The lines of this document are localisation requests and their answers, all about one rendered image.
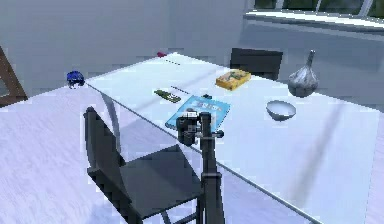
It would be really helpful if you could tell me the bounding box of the black chair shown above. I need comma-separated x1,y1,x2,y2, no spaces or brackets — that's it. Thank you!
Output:
229,47,284,81
82,106,205,224

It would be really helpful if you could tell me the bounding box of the blue round object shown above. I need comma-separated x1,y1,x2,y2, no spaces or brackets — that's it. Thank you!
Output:
66,70,86,89

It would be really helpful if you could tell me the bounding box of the green remote control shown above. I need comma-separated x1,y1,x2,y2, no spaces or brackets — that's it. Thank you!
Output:
153,88,182,104

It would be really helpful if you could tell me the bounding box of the grey vase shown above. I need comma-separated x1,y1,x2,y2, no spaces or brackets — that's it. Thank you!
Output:
287,49,320,99

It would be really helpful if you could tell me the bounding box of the blue book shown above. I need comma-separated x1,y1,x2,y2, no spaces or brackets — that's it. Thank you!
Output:
165,95,231,133

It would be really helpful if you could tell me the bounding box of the grey bowl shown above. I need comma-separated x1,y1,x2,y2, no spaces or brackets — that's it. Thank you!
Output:
265,100,297,122

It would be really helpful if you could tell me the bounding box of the window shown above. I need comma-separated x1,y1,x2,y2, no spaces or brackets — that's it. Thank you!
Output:
245,0,384,20

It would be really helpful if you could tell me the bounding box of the white table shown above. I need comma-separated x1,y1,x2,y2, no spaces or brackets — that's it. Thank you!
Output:
84,52,382,224

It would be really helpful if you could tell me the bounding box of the yellow book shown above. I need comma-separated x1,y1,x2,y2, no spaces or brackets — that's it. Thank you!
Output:
215,68,252,91

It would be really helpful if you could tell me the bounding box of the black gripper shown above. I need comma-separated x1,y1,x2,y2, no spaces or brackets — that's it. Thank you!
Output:
175,117,201,147

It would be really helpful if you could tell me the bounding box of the brown wooden frame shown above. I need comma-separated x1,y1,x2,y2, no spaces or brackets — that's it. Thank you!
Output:
0,45,29,108

